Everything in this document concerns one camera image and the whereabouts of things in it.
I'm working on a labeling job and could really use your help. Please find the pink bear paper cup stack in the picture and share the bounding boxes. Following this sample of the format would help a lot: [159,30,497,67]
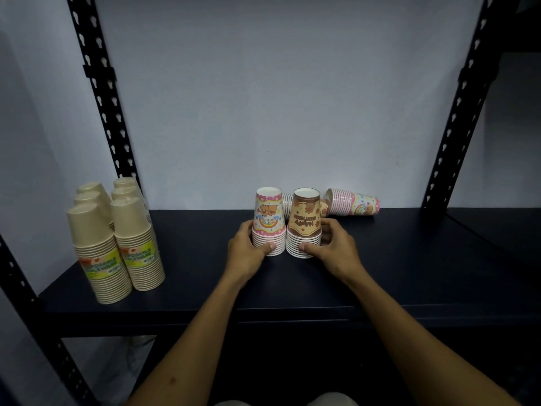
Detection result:
[252,187,287,257]

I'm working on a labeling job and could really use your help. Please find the black adjoining shelf board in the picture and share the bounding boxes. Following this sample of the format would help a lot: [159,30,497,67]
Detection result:
[447,207,541,260]

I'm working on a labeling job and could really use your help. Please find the orange bear paper cup stack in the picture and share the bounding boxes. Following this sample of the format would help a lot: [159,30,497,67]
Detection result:
[282,192,331,220]

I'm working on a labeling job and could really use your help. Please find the person's right forearm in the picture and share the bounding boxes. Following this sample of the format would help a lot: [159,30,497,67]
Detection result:
[344,268,521,406]

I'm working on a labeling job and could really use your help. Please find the pink dotted paper cup stack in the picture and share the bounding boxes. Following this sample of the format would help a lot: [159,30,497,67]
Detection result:
[325,188,381,217]

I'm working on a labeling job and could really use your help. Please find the person's right hand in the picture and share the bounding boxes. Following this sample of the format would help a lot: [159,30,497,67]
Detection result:
[298,217,368,289]

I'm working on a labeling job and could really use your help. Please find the brown bear paper cup stack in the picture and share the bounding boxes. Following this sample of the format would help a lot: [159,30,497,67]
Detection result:
[286,187,323,259]

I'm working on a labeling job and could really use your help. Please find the black metal shelf board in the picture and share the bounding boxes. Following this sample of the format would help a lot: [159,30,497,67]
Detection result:
[38,208,541,339]

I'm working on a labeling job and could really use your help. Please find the person's left hand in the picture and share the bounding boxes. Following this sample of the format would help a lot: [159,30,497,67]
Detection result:
[223,220,277,289]

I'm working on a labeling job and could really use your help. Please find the black perforated shelf upright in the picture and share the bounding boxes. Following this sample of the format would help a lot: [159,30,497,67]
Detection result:
[0,233,99,406]
[421,0,523,213]
[65,0,143,196]

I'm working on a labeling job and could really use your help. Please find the person's left forearm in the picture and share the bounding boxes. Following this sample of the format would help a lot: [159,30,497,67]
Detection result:
[126,272,251,406]

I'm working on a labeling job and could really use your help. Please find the stacks of beige paper cups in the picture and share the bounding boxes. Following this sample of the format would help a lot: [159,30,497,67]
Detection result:
[67,177,166,305]

